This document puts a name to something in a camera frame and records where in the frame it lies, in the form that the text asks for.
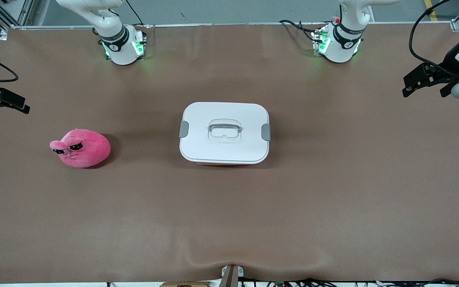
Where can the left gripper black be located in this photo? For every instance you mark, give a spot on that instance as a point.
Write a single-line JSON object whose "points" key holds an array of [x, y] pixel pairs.
{"points": [[451, 63]]}

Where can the pink plush toy with sunglasses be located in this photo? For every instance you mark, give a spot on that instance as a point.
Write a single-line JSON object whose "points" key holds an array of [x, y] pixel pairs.
{"points": [[90, 149]]}

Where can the white box lid grey clips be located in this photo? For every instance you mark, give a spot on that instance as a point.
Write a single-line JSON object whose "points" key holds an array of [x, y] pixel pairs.
{"points": [[229, 151]]}

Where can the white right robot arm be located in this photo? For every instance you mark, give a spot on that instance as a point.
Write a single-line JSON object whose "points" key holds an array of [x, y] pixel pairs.
{"points": [[114, 28]]}

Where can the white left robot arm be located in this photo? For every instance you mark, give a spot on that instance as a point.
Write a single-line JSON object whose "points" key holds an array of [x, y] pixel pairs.
{"points": [[345, 40]]}

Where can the pink plastic box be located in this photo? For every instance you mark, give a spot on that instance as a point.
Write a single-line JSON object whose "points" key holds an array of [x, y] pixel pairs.
{"points": [[223, 164]]}

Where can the brown table mat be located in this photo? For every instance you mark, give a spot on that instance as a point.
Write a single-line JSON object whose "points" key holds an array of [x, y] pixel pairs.
{"points": [[229, 219]]}

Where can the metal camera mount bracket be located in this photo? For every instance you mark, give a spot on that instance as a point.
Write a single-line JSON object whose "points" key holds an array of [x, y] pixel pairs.
{"points": [[231, 277]]}

